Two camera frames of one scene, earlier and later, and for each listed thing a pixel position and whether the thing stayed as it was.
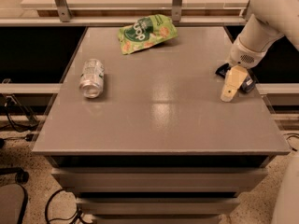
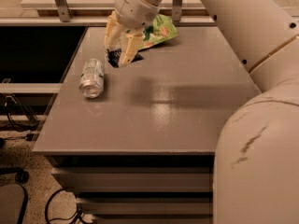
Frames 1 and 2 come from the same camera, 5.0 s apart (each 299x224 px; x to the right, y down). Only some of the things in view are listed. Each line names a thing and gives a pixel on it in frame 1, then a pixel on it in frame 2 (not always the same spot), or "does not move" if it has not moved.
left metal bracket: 62,5 does not move
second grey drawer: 160,206 does not move
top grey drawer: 159,180 does not move
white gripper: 244,56 to 135,7
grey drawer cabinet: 146,137 does not move
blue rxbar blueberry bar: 249,84 to 114,56
